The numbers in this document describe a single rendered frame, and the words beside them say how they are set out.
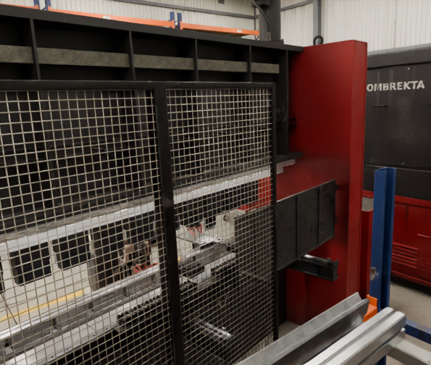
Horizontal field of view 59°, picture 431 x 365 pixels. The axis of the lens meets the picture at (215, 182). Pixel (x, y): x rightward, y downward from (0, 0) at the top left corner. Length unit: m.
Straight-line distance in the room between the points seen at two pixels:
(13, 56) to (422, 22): 8.44
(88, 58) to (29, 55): 0.24
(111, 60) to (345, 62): 1.66
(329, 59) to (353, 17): 7.17
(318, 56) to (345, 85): 0.31
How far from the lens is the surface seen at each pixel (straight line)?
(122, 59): 1.88
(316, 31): 10.39
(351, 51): 2.87
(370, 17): 9.87
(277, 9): 2.89
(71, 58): 1.75
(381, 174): 0.99
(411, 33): 9.39
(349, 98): 2.86
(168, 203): 1.29
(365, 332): 0.89
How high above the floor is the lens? 1.93
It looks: 12 degrees down
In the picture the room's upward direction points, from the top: 3 degrees counter-clockwise
